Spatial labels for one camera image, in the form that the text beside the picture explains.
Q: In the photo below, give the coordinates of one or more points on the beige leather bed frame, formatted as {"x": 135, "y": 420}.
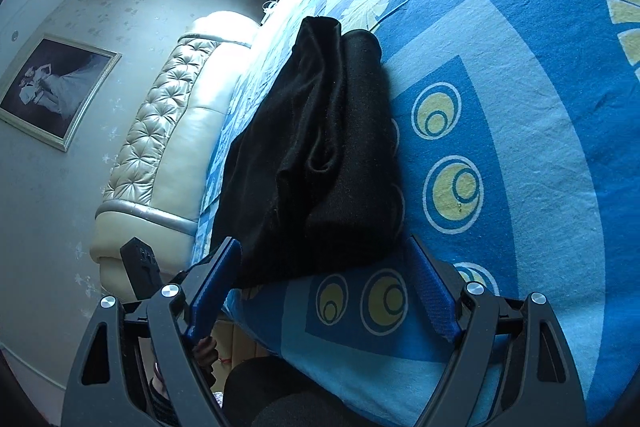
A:
{"x": 240, "y": 342}

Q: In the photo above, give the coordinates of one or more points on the person's leg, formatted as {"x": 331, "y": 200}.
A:
{"x": 280, "y": 397}

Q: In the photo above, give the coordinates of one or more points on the person's left forearm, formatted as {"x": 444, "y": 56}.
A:
{"x": 162, "y": 409}

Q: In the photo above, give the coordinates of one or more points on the blue patterned bed sheet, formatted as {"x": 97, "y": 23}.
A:
{"x": 525, "y": 107}

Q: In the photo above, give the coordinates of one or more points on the black pants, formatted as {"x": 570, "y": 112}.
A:
{"x": 320, "y": 157}

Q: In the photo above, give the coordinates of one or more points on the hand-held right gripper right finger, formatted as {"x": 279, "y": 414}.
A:
{"x": 435, "y": 292}

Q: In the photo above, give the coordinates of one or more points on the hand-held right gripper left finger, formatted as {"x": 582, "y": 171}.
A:
{"x": 215, "y": 282}

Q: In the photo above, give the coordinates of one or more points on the framed wall picture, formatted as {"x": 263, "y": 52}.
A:
{"x": 55, "y": 92}

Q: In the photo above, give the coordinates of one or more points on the beige tufted leather headboard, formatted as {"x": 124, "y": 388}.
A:
{"x": 165, "y": 132}

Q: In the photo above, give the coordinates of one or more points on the person's left hand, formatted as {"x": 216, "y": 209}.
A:
{"x": 206, "y": 352}

